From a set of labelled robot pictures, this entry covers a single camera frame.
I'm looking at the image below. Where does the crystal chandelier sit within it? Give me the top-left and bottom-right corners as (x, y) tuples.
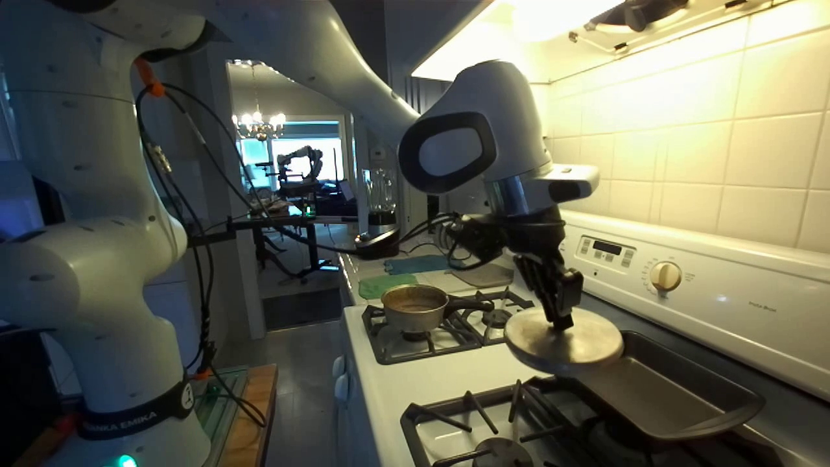
(231, 112), (285, 140)

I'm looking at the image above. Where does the black right stove grate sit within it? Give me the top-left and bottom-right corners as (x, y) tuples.
(400, 378), (782, 467)

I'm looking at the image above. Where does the white range hood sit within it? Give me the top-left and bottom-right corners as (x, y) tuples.
(411, 0), (830, 86)

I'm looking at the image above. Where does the green cloth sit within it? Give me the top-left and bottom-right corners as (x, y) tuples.
(358, 275), (416, 299)

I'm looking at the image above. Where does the dark rectangular baking tray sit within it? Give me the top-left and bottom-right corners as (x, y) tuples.
(577, 333), (764, 442)

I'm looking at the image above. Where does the black power cable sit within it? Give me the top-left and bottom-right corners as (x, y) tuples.
(131, 59), (409, 430)

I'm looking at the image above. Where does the small brown metal pot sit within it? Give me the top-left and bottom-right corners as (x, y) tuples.
(380, 285), (460, 336)

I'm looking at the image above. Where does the black stove grate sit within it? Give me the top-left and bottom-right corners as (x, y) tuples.
(400, 378), (782, 467)
(363, 289), (531, 367)

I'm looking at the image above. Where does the white gas stove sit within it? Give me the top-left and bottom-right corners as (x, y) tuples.
(331, 212), (830, 467)

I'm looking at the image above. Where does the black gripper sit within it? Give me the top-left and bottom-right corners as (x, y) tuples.
(442, 208), (582, 333)

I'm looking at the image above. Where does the blue cloth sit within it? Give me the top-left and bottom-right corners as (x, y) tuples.
(384, 254), (449, 275)

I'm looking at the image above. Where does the grey pot holder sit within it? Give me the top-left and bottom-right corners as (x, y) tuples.
(446, 264), (512, 291)

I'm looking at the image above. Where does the black left stove grate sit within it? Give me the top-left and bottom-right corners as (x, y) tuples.
(363, 289), (531, 367)

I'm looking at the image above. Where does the round metal pot lid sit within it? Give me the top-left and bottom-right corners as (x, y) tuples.
(503, 308), (624, 373)

